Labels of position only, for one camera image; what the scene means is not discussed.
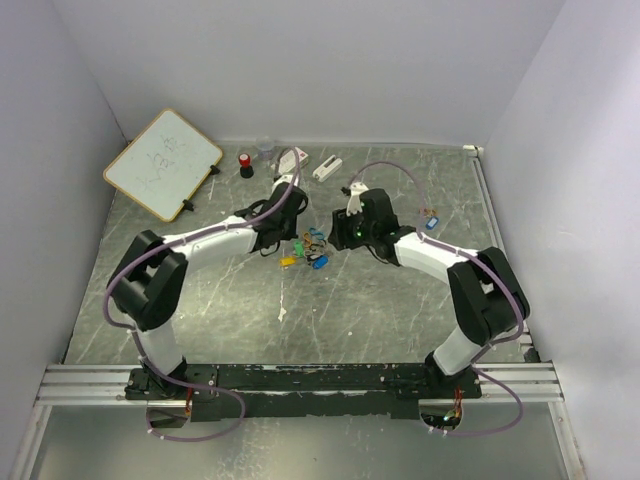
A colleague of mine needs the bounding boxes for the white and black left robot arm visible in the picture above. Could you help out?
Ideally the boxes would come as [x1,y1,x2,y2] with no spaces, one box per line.
[108,176,308,399]

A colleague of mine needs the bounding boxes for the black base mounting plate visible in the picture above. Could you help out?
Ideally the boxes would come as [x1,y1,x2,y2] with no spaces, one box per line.
[124,363,482,422]

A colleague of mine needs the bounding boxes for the clear plastic cup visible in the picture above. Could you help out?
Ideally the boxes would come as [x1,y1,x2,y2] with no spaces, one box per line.
[256,136,275,161]

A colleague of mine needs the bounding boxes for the light blue key tag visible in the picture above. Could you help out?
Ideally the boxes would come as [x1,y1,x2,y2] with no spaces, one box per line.
[425,216,439,230]

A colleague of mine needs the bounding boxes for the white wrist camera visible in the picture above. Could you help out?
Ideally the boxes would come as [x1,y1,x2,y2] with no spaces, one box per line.
[273,174,294,187]
[341,182,369,217]

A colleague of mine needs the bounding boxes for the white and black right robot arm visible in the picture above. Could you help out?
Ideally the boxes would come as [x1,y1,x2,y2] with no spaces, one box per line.
[329,182,531,398]

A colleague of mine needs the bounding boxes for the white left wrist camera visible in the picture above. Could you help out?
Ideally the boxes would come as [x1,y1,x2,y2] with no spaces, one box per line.
[273,174,294,187]

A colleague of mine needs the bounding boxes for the red and black stamp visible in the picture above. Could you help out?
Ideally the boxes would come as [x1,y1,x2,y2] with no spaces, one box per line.
[238,153,254,179]

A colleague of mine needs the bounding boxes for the white board with wooden frame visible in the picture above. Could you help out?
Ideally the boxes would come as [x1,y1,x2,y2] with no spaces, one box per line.
[103,108,223,222]

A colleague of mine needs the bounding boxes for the yellow key tag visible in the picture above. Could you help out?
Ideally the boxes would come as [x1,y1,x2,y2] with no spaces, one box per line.
[279,256,297,268]

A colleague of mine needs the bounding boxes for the white and red cardboard box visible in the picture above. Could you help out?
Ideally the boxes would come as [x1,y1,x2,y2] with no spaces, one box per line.
[276,147,308,175]

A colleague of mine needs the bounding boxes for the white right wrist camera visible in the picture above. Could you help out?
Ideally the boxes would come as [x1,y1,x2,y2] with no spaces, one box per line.
[341,182,369,217]

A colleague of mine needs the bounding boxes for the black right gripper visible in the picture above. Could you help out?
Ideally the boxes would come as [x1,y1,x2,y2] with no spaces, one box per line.
[327,203,376,251]

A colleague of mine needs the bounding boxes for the white rectangular device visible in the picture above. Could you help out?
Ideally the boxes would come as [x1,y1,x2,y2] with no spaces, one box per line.
[312,155,343,183]

